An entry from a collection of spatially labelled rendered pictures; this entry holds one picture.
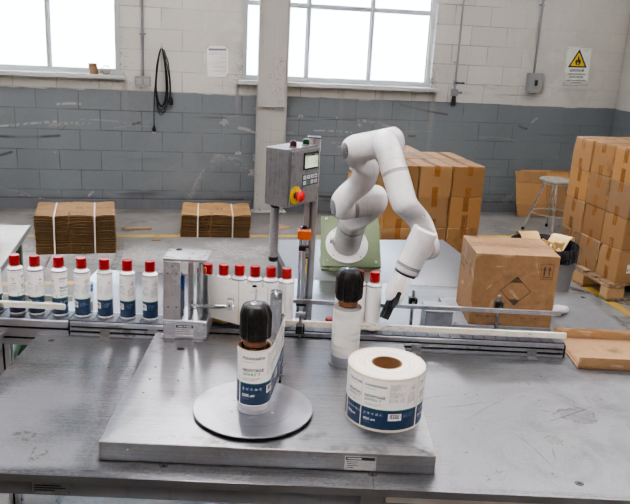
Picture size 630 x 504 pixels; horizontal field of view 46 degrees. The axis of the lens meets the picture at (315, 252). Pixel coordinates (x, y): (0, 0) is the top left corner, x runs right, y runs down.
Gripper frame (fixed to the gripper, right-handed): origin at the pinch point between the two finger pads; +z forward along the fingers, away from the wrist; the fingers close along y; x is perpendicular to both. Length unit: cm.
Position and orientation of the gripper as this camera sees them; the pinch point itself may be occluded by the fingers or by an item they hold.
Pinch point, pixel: (386, 312)
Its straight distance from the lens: 251.3
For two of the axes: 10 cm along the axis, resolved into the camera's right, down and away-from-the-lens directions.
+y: 0.0, 2.8, -9.6
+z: -3.9, 8.9, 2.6
